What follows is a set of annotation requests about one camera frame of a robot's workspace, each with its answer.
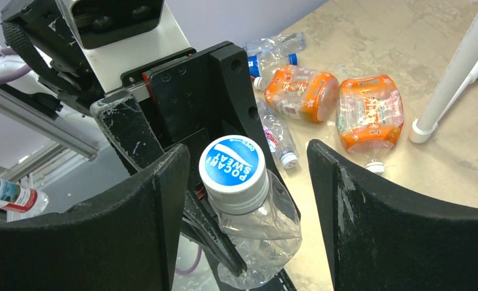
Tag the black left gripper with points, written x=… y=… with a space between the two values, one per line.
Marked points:
x=192 y=97

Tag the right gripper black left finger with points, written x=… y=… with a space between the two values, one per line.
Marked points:
x=124 y=238

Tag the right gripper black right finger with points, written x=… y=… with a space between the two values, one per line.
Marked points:
x=379 y=235

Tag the crushed bottle purple label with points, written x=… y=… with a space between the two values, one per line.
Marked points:
x=278 y=136

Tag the clear pocari sweat bottle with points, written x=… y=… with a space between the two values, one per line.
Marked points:
x=254 y=209

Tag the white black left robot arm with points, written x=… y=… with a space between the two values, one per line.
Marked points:
x=38 y=33

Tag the large pepsi bottle blue label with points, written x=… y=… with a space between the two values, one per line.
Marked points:
x=265 y=64

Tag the clear crushed bottle blue label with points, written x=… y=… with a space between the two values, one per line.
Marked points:
x=290 y=43

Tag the small bottle red white label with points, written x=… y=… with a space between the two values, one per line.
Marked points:
x=21 y=202

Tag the white pvc pipe frame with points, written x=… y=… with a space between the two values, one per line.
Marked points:
x=461 y=72

